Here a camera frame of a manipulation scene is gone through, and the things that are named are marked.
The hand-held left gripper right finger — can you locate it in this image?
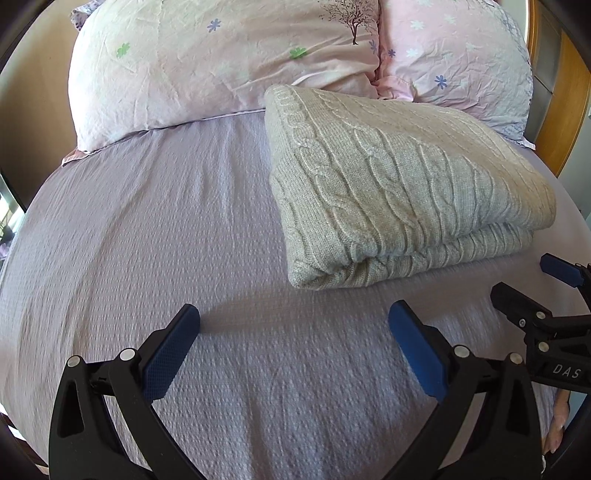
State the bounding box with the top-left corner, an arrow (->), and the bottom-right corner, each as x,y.
382,300 -> 542,480

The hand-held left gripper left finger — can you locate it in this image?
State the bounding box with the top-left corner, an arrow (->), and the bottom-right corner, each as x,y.
48,304 -> 206,480

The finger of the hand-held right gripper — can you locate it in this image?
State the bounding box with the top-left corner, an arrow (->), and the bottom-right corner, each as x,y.
490,282 -> 555,334
539,252 -> 591,291

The person's right hand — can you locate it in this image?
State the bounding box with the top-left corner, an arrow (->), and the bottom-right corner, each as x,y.
542,387 -> 570,459

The lavender textured bedspread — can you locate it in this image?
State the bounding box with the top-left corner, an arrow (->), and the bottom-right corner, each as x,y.
0,110 -> 591,480

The wooden headboard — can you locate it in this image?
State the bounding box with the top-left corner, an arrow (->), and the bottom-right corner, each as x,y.
526,0 -> 591,180

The pink bed sheet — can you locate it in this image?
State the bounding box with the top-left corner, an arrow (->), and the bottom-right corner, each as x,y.
61,109 -> 267,167

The pink pillow with white flowers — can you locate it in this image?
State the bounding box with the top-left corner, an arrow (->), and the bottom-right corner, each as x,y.
372,0 -> 537,150

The pink pillow with tree print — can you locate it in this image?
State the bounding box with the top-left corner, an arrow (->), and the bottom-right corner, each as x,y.
68,0 -> 381,154

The purple floral pillow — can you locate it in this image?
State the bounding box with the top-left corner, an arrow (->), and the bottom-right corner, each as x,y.
70,0 -> 108,20

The grey cable-knit blanket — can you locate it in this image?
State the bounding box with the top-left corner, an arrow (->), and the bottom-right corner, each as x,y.
264,84 -> 557,291

